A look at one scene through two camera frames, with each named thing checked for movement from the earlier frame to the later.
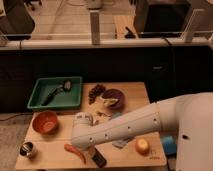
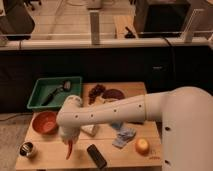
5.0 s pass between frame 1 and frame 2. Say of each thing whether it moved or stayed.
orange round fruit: stayed
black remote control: stayed
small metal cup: stayed
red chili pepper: moved
